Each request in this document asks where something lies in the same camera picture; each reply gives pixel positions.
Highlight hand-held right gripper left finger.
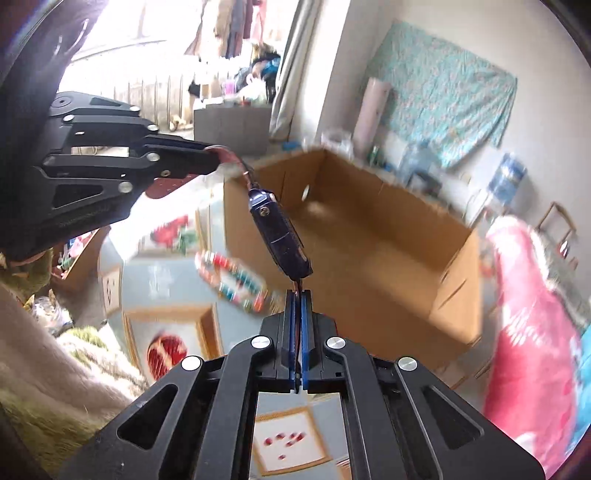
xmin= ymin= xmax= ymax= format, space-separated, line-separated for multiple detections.
xmin=58 ymin=290 xmax=298 ymax=480

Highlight red teal beaded bracelet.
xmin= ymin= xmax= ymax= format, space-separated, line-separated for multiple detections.
xmin=194 ymin=251 xmax=273 ymax=315

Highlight person's left forearm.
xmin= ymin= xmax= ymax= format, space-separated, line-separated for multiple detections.
xmin=0 ymin=249 xmax=151 ymax=476

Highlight teal floral wall cloth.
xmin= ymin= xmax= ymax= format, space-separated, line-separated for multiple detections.
xmin=369 ymin=21 xmax=518 ymax=169

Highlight grey patterned cushion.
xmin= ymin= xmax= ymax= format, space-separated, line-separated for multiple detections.
xmin=531 ymin=226 xmax=580 ymax=296

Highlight white window railing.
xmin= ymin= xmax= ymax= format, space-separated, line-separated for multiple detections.
xmin=74 ymin=76 xmax=195 ymax=127

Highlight grey cabinet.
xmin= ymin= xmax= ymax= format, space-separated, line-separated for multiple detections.
xmin=193 ymin=102 xmax=273 ymax=155

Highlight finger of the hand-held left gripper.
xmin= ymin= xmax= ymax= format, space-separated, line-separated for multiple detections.
xmin=41 ymin=154 xmax=219 ymax=210
xmin=48 ymin=93 xmax=221 ymax=160

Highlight pink rolled mat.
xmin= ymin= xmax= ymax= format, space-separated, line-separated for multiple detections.
xmin=355 ymin=78 xmax=391 ymax=148

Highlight pile of bags and clothes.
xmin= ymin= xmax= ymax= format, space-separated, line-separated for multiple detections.
xmin=233 ymin=41 xmax=282 ymax=106

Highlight blue dispenser water bottle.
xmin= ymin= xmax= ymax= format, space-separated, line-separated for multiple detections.
xmin=488 ymin=152 xmax=527 ymax=206

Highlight wooden chair frame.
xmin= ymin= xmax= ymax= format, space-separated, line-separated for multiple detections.
xmin=536 ymin=202 xmax=578 ymax=268

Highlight empty clear water jug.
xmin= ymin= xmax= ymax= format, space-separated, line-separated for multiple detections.
xmin=399 ymin=141 xmax=439 ymax=185

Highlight pink floral blanket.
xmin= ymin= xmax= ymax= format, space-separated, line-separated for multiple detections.
xmin=482 ymin=216 xmax=591 ymax=478

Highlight wooden side shelf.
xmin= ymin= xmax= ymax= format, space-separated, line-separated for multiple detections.
xmin=48 ymin=226 xmax=112 ymax=296

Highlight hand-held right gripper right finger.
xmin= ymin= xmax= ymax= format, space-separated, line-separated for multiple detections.
xmin=298 ymin=290 xmax=548 ymax=480

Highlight black smart watch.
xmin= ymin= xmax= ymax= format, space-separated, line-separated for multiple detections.
xmin=203 ymin=145 xmax=315 ymax=296

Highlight hanging coats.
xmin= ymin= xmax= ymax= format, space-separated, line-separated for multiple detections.
xmin=185 ymin=0 xmax=278 ymax=58

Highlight grey curtain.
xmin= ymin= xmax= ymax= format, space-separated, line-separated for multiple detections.
xmin=269 ymin=0 xmax=345 ymax=141

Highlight brown cardboard box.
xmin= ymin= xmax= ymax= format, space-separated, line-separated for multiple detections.
xmin=223 ymin=147 xmax=483 ymax=374

